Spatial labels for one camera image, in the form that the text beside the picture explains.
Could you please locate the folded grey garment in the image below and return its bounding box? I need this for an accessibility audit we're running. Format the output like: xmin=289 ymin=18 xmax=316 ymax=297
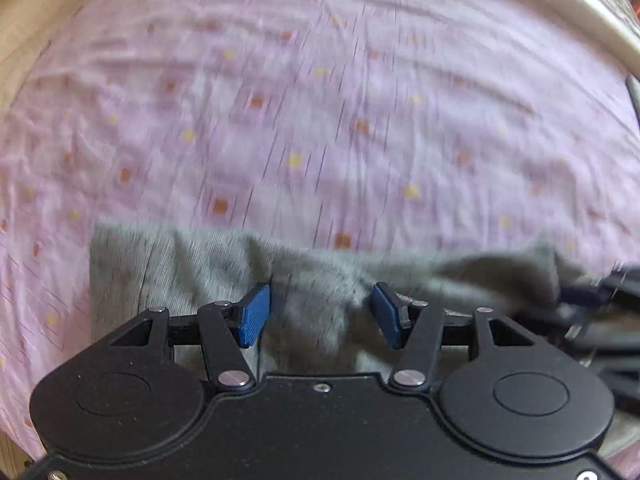
xmin=626 ymin=75 xmax=640 ymax=122

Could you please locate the pink patterned bed sheet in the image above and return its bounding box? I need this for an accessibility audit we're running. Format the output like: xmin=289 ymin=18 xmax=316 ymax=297
xmin=1 ymin=0 xmax=639 ymax=456

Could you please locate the grey speckled pant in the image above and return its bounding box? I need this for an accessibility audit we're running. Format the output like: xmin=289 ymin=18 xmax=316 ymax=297
xmin=90 ymin=222 xmax=589 ymax=375

